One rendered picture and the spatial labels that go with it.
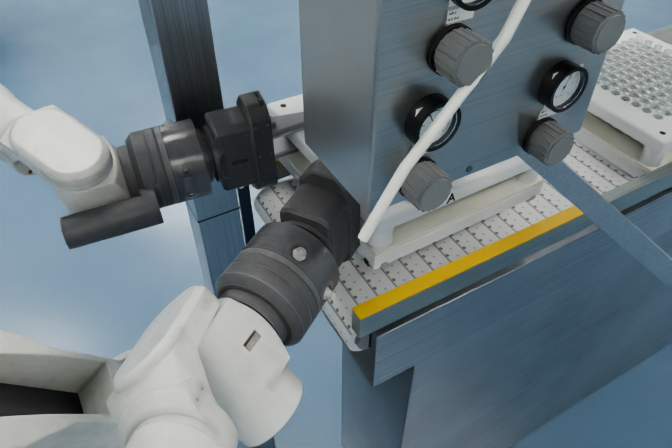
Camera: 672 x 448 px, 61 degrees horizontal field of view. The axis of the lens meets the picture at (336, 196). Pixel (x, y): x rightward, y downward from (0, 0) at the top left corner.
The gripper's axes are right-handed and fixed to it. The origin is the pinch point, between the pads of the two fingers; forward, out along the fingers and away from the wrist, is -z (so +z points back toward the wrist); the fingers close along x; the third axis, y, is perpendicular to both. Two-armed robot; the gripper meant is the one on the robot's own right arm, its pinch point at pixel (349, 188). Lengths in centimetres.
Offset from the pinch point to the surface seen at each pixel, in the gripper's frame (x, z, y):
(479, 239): 11.1, -9.8, 12.8
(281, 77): 91, -149, -107
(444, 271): 7.1, 0.4, 11.4
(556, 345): 52, -30, 27
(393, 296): 7.0, 5.9, 7.9
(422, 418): 49, -5, 11
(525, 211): 11.2, -17.3, 16.6
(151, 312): 90, -21, -72
